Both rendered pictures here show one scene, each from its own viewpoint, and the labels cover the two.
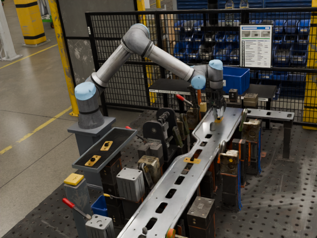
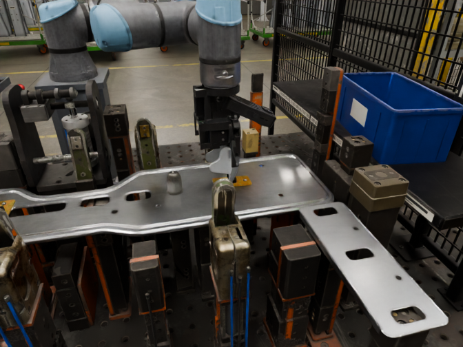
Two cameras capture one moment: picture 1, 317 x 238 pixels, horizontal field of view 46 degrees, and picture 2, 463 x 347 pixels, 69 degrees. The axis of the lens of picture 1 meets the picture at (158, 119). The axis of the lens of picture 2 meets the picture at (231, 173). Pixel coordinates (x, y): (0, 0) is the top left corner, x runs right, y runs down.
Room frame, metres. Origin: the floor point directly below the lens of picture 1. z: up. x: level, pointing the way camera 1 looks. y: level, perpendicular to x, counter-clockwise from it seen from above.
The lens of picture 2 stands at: (1.57, -0.84, 1.40)
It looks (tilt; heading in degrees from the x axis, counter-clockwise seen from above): 31 degrees down; 48
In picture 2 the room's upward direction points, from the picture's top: straight up
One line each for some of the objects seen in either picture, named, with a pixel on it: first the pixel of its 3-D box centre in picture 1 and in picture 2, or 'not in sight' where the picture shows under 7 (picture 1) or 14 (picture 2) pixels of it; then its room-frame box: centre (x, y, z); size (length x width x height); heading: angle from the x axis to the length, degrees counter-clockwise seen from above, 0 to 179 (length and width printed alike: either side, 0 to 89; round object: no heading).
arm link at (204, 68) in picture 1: (197, 72); (183, 23); (1.97, -0.25, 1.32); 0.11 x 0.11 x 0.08; 82
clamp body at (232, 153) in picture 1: (229, 181); (29, 326); (1.55, -0.33, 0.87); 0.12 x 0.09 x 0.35; 62
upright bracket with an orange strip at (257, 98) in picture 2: (200, 117); (253, 164); (2.15, -0.27, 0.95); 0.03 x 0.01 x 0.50; 152
